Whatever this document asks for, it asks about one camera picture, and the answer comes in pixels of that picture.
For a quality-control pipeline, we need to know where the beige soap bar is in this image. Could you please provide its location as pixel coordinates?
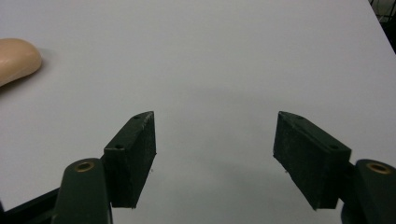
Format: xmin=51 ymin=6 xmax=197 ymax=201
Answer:
xmin=0 ymin=37 xmax=43 ymax=88

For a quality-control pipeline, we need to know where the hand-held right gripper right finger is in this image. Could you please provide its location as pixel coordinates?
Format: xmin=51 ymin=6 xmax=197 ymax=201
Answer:
xmin=273 ymin=110 xmax=396 ymax=224

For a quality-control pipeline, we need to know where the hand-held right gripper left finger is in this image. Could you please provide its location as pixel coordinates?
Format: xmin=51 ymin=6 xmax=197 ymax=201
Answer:
xmin=51 ymin=110 xmax=157 ymax=224

